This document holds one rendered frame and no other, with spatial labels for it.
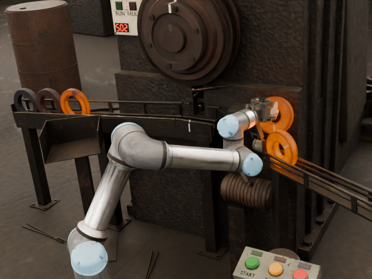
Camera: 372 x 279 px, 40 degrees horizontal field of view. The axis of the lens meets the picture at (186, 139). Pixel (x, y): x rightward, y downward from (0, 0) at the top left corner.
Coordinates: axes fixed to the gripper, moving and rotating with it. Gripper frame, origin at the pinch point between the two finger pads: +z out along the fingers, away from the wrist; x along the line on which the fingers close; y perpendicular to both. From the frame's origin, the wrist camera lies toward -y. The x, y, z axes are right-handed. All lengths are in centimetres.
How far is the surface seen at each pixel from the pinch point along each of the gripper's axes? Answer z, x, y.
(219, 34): -7.9, 25.0, 28.3
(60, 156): -47, 83, -33
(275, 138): -10.1, -7.0, -7.2
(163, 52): -17, 47, 18
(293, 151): -11.7, -16.3, -9.2
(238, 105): 2.0, 19.4, -3.0
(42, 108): -21, 134, -29
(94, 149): -35, 74, -30
